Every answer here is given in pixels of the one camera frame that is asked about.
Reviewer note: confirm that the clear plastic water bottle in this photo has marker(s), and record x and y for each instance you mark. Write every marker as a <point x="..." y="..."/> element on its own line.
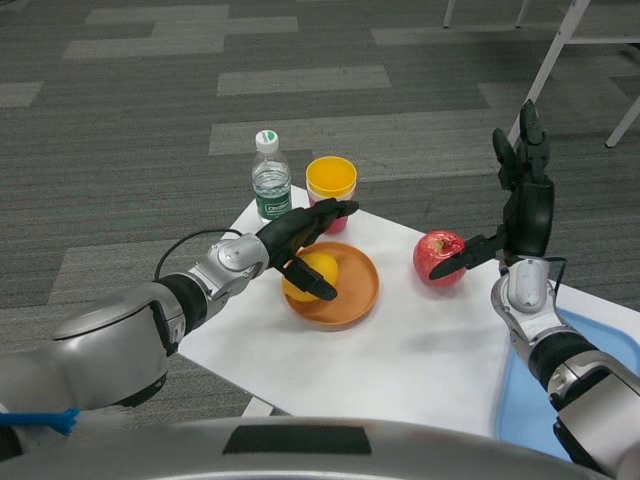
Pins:
<point x="271" y="185"/>

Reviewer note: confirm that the yellow plastic cup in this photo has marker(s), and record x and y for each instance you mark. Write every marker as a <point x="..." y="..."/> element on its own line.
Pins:
<point x="331" y="175"/>

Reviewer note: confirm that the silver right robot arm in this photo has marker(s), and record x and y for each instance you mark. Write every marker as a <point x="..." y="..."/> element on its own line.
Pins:
<point x="560" y="350"/>

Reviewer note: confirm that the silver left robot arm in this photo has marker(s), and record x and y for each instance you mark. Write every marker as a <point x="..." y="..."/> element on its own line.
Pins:
<point x="110" y="345"/>

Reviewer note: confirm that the pink plastic cup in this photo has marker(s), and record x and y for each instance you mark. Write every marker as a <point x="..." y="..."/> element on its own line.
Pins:
<point x="336" y="225"/>

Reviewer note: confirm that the silver robot chest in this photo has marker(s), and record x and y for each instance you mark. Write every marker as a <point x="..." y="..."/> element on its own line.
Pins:
<point x="300" y="450"/>

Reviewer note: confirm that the light blue tray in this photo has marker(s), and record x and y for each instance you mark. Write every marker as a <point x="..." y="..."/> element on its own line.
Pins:
<point x="520" y="400"/>

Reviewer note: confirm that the white table with crossbar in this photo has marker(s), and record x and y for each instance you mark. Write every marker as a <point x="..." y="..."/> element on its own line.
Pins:
<point x="555" y="45"/>

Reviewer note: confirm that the orange round plate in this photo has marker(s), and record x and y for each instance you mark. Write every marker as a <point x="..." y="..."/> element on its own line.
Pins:
<point x="355" y="295"/>

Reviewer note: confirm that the yellow lemon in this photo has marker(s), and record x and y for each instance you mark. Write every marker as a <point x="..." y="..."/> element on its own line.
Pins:
<point x="322" y="267"/>

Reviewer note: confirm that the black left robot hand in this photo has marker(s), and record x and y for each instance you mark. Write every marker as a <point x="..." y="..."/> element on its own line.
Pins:
<point x="290" y="227"/>

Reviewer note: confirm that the white plastic cup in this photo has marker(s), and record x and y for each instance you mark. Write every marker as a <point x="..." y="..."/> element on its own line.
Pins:
<point x="320" y="196"/>

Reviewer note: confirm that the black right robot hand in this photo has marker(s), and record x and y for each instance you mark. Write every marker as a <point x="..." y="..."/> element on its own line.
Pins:
<point x="532" y="220"/>

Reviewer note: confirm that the white desk legs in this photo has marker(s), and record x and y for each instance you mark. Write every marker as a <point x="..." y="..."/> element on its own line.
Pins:
<point x="448" y="12"/>

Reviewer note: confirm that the red apple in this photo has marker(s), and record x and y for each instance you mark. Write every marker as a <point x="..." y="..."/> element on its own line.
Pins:
<point x="432" y="252"/>

